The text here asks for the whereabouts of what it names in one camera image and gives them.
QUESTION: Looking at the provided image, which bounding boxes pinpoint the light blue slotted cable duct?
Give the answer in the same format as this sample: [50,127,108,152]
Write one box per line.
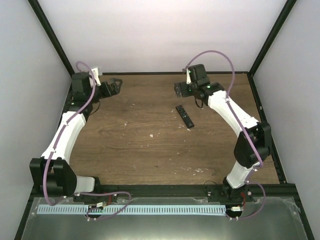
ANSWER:
[36,204,226,216]

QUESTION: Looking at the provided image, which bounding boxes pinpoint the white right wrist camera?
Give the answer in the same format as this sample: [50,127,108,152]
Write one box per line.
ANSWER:
[185,68,192,85]

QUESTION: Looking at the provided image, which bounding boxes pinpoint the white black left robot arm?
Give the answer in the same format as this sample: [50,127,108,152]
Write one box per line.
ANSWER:
[29,71,123,202]

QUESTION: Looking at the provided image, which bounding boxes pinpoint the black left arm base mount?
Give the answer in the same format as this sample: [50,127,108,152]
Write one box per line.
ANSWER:
[73,184,119,203]

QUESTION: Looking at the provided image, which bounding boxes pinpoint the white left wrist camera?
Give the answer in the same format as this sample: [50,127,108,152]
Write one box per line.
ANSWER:
[90,66,102,87]

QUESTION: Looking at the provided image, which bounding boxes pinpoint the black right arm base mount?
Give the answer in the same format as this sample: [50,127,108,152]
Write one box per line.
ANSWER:
[204,177,248,202]

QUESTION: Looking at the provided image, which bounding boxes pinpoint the clear plastic front sheet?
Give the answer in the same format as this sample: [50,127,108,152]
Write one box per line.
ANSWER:
[21,197,309,240]

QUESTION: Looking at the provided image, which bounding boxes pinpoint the black remote control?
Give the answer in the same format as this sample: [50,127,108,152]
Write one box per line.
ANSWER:
[175,105,195,129]

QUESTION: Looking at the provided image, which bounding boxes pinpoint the black aluminium front rail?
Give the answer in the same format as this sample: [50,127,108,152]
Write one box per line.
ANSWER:
[29,183,298,201]

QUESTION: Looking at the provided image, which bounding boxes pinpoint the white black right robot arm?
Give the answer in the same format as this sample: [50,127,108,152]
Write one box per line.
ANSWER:
[174,64,272,202]

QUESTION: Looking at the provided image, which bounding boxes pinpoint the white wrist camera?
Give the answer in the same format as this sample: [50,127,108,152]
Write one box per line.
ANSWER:
[185,68,192,85]
[90,66,102,87]

